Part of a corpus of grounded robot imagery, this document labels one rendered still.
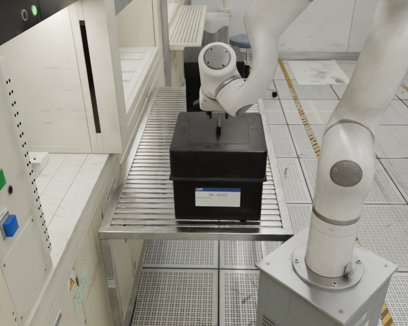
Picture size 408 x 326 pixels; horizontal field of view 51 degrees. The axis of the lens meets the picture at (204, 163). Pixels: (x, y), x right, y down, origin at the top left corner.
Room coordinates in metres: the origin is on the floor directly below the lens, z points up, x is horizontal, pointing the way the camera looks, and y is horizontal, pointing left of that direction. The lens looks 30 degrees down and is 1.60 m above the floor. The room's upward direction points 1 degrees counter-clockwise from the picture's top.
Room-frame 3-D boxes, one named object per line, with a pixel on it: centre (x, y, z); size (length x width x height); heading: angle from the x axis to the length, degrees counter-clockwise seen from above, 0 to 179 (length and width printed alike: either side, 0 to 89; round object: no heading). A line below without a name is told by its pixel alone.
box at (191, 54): (2.09, -0.05, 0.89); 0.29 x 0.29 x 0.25; 2
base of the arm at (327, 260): (0.87, -0.33, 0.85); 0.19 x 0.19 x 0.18
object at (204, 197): (1.22, -0.05, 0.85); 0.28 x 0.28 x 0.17; 87
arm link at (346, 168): (0.84, -0.32, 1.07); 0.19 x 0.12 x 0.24; 162
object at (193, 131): (1.22, -0.05, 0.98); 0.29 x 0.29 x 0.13; 87
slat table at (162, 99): (1.67, 0.00, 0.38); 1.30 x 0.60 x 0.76; 178
